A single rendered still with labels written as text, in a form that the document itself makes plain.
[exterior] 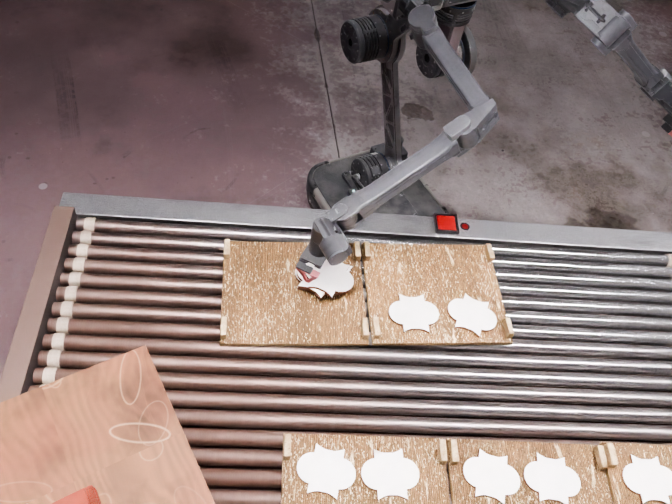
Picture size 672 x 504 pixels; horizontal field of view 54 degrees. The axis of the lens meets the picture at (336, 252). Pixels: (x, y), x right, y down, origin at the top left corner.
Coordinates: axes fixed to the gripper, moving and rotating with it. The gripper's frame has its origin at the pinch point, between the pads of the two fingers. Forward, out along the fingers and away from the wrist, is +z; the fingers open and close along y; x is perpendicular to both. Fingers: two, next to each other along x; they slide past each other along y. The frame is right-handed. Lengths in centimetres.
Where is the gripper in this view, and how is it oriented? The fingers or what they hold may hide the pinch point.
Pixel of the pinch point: (314, 268)
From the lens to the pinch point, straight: 190.1
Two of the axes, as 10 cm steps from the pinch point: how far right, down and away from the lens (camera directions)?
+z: -1.4, 6.0, 7.9
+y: 4.2, -6.9, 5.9
